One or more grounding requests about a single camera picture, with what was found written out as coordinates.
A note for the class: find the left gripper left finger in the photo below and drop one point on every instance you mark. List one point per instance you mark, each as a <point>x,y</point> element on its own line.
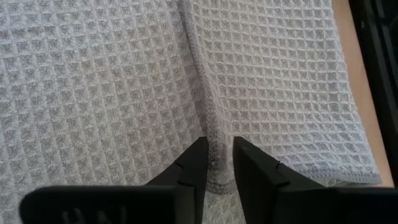
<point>140,203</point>

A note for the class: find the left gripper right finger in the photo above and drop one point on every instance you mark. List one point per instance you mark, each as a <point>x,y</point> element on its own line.
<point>295,205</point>

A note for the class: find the black table frame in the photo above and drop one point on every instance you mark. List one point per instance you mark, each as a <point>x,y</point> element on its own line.
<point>379,77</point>

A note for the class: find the grey waffle towel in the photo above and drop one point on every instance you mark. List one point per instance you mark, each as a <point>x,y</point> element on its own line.
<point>109,93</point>

